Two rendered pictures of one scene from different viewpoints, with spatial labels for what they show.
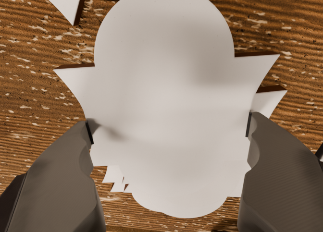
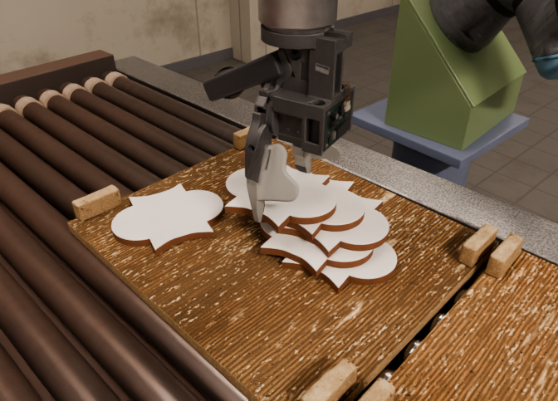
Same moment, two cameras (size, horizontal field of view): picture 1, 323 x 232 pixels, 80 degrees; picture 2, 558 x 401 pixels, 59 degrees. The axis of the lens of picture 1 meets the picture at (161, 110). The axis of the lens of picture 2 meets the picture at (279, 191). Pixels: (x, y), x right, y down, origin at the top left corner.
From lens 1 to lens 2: 58 cm
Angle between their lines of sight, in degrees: 76
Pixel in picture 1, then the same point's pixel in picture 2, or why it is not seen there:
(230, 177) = (345, 193)
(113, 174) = (313, 259)
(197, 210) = (379, 226)
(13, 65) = (198, 276)
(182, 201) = (351, 217)
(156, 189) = (320, 210)
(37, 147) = (256, 315)
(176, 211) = (372, 236)
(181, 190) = (330, 202)
